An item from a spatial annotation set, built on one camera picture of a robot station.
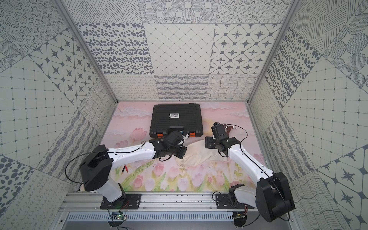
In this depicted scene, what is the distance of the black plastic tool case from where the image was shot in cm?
96

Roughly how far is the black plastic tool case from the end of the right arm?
0.60 ft

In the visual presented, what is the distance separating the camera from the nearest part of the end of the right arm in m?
0.60
